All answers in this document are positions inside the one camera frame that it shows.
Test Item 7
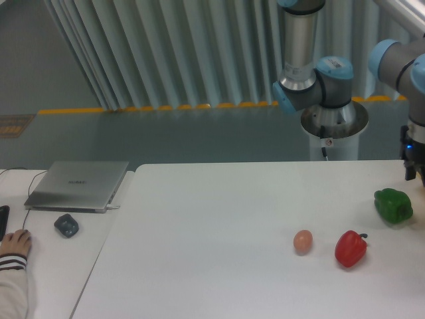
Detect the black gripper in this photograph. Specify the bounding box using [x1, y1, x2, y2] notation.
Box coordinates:
[400, 124, 424, 181]

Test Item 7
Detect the red bell pepper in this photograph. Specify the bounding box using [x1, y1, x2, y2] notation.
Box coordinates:
[335, 230, 368, 268]

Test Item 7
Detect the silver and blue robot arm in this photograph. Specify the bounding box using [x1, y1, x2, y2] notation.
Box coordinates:
[272, 1, 424, 180]

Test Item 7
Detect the white striped sleeve forearm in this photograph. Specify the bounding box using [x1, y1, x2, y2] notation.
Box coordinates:
[1, 254, 29, 318]

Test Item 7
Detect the green bell pepper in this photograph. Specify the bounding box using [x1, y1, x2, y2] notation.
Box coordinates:
[374, 188, 413, 225]

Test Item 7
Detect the person's hand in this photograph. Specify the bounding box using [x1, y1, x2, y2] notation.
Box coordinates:
[1, 229, 32, 257]

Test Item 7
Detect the yellow tray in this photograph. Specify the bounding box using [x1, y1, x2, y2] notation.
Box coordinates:
[414, 165, 425, 186]

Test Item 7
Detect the brown egg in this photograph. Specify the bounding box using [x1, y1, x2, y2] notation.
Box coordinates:
[293, 230, 313, 255]

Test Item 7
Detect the corrugated white curtain panel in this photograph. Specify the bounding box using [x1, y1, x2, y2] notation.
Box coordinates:
[42, 0, 425, 112]

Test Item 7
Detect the silver closed laptop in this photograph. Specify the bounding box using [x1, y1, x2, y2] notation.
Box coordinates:
[25, 161, 129, 213]

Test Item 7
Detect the black power adapter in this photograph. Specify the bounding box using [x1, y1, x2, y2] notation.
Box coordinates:
[54, 213, 79, 239]

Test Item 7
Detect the black keyboard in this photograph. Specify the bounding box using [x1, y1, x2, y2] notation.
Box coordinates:
[0, 205, 10, 241]

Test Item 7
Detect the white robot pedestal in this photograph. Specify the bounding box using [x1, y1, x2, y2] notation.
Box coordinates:
[301, 102, 369, 161]

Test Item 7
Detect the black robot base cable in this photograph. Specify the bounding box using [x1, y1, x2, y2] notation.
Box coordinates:
[319, 125, 330, 161]

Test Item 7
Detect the black mouse cable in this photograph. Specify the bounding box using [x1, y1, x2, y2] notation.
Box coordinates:
[0, 167, 47, 231]

